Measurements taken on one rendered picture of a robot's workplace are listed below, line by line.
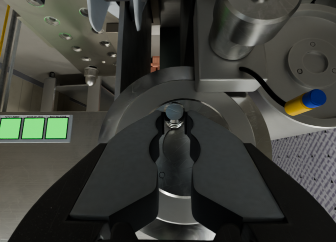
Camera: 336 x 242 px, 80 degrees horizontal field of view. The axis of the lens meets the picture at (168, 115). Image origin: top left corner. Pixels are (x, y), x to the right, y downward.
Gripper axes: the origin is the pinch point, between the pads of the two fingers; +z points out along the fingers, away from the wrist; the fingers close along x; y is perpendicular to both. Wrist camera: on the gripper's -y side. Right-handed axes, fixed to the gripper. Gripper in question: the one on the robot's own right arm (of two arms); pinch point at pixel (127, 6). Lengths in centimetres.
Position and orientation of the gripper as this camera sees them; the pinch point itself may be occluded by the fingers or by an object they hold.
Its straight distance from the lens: 26.7
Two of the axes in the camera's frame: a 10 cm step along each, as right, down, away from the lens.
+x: 10.0, -0.1, -0.3
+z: 0.3, 2.1, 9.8
